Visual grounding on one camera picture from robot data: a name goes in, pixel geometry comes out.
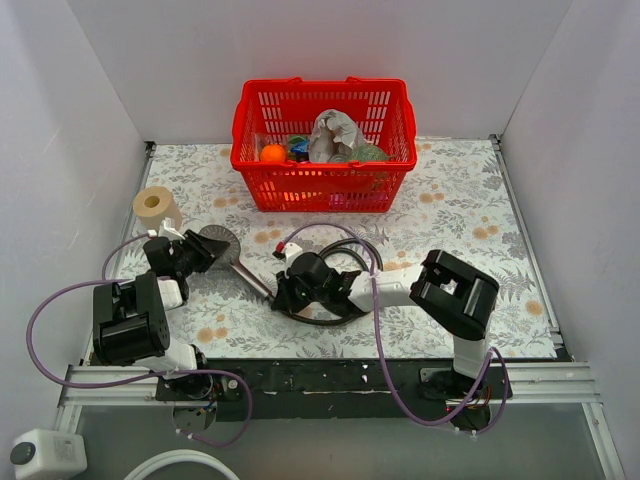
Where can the blue packaged item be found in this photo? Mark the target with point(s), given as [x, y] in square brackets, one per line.
[299, 146]

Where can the white power adapter box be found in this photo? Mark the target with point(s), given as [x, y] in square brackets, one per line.
[48, 454]

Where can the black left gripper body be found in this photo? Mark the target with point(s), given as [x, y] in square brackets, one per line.
[192, 250]

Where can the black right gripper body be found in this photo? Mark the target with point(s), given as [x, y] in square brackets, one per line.
[288, 293]

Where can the grey handheld shower head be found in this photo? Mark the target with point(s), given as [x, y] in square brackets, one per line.
[230, 260]

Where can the red plastic shopping basket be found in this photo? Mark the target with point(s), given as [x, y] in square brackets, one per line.
[276, 111]

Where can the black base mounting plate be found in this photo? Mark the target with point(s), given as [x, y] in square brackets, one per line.
[347, 389]

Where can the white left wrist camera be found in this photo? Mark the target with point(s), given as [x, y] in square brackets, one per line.
[166, 229]

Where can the green netted item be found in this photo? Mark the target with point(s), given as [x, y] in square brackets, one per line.
[368, 153]

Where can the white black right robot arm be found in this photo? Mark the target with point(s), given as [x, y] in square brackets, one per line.
[459, 297]

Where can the floral patterned table mat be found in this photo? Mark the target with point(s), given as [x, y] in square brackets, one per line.
[455, 199]

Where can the crumpled grey paper bag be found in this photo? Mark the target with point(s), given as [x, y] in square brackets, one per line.
[333, 132]

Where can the aluminium frame rail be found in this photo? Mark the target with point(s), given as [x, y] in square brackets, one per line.
[534, 382]

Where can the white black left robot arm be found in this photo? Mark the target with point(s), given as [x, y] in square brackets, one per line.
[130, 326]

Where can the orange fruit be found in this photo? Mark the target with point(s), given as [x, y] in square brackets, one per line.
[273, 153]

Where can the beige tape roll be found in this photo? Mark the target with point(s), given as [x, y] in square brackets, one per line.
[153, 205]

